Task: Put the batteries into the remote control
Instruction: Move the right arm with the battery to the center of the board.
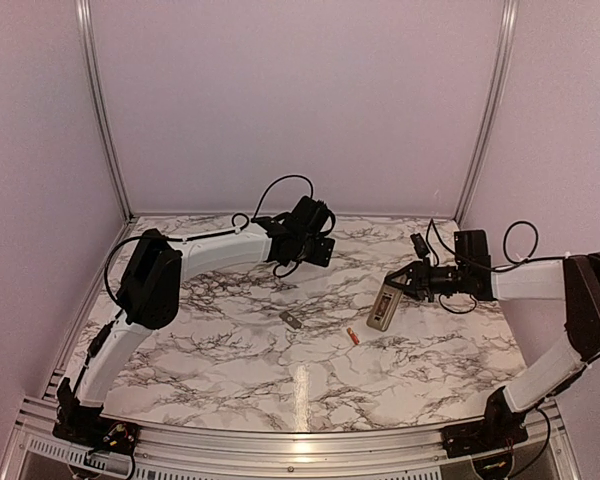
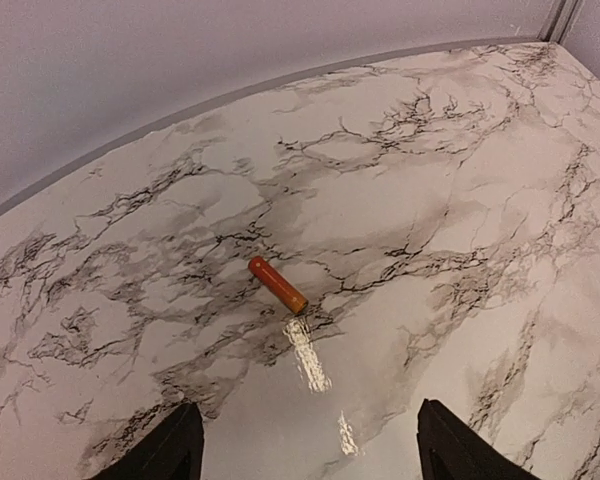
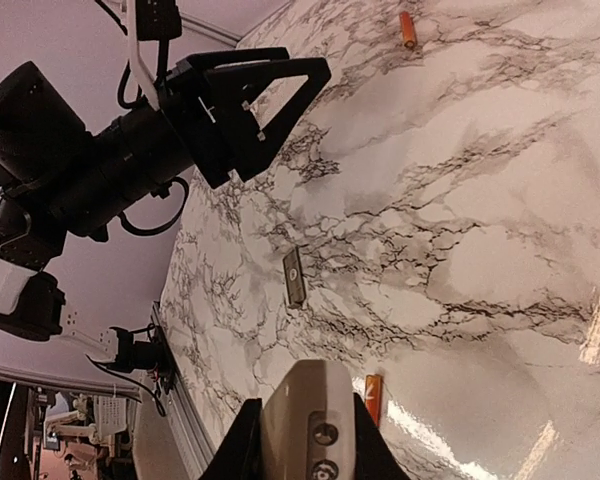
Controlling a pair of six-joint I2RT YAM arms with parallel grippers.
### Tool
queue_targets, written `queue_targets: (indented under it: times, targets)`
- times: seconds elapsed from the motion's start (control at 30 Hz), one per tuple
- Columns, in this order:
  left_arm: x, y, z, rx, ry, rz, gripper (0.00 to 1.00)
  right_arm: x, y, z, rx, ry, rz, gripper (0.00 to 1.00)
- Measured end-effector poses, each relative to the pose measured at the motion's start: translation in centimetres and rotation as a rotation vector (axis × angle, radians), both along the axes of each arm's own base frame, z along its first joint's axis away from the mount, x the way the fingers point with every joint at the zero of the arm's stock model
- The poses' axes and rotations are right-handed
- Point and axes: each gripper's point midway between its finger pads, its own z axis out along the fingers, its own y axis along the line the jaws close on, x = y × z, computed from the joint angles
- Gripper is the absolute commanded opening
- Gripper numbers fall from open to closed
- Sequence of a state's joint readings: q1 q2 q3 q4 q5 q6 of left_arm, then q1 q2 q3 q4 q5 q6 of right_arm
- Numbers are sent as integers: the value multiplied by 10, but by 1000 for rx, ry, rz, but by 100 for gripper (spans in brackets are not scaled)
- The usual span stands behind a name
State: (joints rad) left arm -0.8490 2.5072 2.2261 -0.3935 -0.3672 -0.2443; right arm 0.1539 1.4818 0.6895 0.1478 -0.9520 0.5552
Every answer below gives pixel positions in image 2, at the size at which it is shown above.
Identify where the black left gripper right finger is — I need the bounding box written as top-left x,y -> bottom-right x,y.
416,399 -> 535,480

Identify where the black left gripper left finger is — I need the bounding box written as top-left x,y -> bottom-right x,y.
94,403 -> 204,480

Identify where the orange battery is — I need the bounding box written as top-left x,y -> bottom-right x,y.
248,256 -> 308,315

